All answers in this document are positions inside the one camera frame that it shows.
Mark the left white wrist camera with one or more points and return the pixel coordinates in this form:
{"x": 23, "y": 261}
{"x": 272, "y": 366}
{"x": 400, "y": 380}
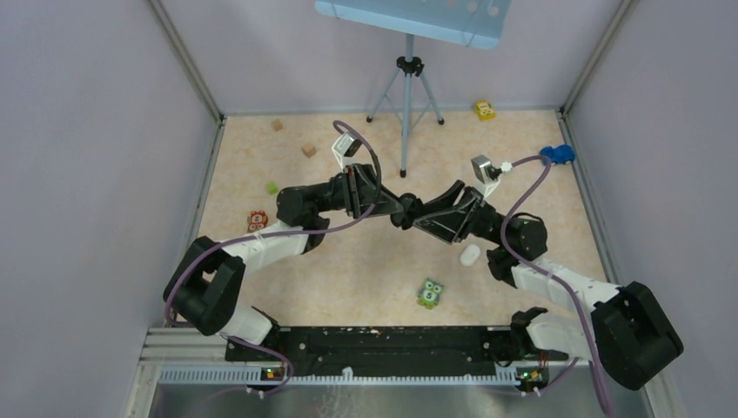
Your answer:
{"x": 344, "y": 149}

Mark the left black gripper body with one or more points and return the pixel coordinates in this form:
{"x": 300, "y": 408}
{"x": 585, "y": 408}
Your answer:
{"x": 345, "y": 193}

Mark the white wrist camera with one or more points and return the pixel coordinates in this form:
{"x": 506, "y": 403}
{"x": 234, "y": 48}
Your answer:
{"x": 488, "y": 176}
{"x": 344, "y": 149}

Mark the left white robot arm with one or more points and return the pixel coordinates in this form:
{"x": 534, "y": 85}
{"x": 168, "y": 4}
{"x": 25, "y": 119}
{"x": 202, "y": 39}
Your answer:
{"x": 206, "y": 285}

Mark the light blue tripod stand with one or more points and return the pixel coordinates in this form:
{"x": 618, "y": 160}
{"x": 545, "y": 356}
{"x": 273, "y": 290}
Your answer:
{"x": 409, "y": 67}

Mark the black earbud charging case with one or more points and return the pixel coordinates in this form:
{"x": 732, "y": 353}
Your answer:
{"x": 406, "y": 210}

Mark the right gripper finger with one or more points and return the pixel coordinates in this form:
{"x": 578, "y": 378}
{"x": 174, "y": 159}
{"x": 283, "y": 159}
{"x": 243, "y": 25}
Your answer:
{"x": 445, "y": 200}
{"x": 449, "y": 220}

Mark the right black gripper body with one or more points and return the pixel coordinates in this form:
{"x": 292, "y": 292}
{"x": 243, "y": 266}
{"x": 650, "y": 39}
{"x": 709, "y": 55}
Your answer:
{"x": 488, "y": 223}

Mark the white earbud charging case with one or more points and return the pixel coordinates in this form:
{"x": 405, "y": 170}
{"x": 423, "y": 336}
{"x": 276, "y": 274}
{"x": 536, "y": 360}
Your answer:
{"x": 470, "y": 255}

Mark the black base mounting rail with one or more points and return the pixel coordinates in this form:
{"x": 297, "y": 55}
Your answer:
{"x": 434, "y": 351}

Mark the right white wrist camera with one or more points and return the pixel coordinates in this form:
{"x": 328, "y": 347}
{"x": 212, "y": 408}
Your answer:
{"x": 488, "y": 176}

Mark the small green cube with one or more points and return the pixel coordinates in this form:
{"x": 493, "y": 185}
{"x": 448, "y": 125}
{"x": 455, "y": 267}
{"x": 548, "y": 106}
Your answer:
{"x": 272, "y": 188}

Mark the light blue perforated board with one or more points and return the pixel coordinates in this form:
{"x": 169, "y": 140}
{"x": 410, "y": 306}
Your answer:
{"x": 473, "y": 24}

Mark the blue toy car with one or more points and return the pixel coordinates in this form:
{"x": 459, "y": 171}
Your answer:
{"x": 559, "y": 155}

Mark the wooden cube block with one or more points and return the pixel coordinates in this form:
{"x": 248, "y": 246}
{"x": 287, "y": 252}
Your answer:
{"x": 309, "y": 149}

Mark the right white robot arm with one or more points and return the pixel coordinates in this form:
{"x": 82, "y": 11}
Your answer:
{"x": 622, "y": 330}

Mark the green owl number block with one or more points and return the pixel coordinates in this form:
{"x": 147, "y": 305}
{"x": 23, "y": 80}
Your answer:
{"x": 429, "y": 294}

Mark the orange red animal block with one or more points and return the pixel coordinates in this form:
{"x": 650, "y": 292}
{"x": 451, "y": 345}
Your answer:
{"x": 257, "y": 220}

